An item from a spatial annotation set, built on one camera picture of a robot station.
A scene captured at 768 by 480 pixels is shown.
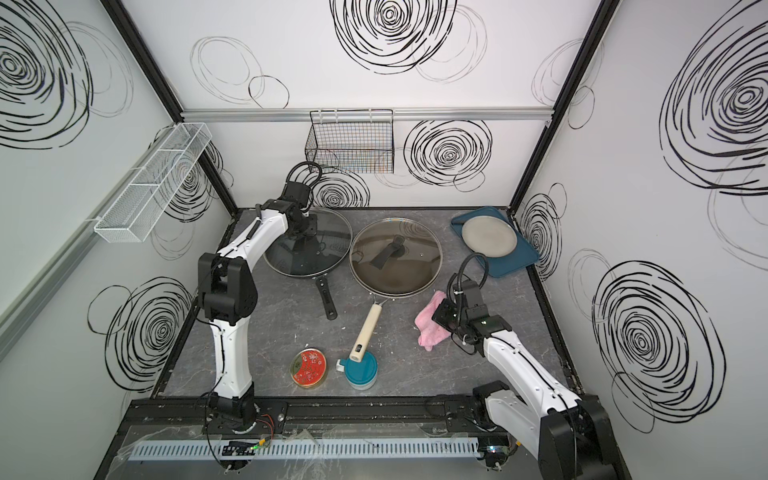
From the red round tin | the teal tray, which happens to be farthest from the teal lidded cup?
the teal tray

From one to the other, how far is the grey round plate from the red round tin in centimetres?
63

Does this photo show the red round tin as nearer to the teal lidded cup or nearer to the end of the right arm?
the teal lidded cup

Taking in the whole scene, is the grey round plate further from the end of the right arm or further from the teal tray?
the end of the right arm

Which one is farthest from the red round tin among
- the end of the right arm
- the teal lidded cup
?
the end of the right arm

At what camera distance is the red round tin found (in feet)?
2.56

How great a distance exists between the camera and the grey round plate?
1.09 meters

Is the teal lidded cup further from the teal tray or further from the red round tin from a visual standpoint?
the teal tray

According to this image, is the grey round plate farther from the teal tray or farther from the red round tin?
the red round tin

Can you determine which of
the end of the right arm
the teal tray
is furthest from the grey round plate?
the end of the right arm

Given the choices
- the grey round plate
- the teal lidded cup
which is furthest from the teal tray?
the teal lidded cup

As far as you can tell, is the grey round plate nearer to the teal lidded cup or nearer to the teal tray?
the teal tray

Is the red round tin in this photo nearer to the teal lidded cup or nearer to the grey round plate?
the teal lidded cup
